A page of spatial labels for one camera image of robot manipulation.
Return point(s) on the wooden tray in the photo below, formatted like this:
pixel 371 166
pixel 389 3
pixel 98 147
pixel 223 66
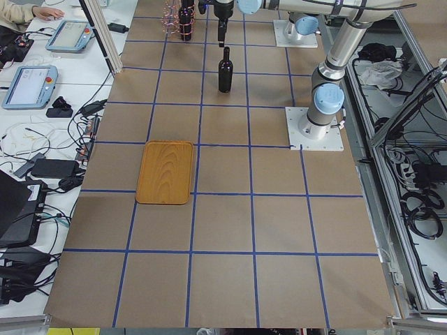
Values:
pixel 165 173

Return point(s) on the far teach pendant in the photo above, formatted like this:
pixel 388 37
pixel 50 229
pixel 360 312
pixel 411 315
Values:
pixel 70 36

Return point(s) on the aluminium frame post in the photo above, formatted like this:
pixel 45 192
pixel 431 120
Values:
pixel 97 21

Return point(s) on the teach pendant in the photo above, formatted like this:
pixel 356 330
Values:
pixel 70 36
pixel 31 88

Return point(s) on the copper wire bottle basket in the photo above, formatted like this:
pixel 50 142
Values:
pixel 169 19

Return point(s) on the black power adapter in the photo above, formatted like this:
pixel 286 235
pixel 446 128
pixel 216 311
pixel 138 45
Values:
pixel 119 28

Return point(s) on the black laptop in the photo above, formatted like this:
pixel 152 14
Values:
pixel 21 204

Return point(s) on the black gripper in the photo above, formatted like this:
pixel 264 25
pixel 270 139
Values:
pixel 223 10

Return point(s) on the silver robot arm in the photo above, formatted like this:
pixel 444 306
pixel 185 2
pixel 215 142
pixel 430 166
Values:
pixel 327 97

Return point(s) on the dark wine bottle rear basket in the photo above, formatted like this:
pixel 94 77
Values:
pixel 185 17

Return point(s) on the near teach pendant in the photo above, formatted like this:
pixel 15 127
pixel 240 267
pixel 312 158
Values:
pixel 31 88

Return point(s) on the dark wine bottle carried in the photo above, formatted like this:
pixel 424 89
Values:
pixel 225 71

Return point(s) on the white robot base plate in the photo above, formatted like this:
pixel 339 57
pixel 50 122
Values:
pixel 304 135

